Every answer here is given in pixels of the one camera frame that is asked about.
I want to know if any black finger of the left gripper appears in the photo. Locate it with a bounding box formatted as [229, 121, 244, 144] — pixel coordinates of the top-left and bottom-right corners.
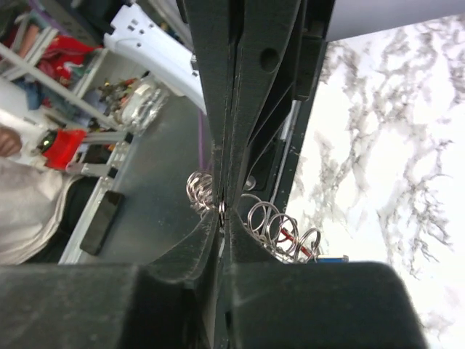
[228, 1, 327, 209]
[182, 0, 231, 204]

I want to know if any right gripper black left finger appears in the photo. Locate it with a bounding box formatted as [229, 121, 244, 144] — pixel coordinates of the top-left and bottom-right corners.
[1, 214, 220, 348]

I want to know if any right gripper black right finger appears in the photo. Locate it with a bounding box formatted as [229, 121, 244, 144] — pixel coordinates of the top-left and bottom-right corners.
[225, 214, 425, 348]

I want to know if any red key tag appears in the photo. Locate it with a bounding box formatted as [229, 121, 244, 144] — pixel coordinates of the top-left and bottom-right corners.
[278, 228, 313, 257]

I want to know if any silver keyring chain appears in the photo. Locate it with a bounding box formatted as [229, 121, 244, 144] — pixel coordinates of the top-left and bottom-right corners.
[185, 169, 323, 264]

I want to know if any blue key tag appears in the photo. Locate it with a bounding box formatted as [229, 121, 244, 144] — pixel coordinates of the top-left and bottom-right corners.
[315, 255, 349, 263]

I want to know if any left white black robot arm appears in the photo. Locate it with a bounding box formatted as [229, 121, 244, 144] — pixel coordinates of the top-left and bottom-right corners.
[104, 1, 333, 209]

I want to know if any black smartphone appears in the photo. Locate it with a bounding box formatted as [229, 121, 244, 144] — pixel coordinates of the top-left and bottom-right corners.
[80, 190, 125, 256]

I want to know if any red teleoperation handle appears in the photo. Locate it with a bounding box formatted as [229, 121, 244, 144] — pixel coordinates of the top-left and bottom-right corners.
[39, 129, 87, 170]

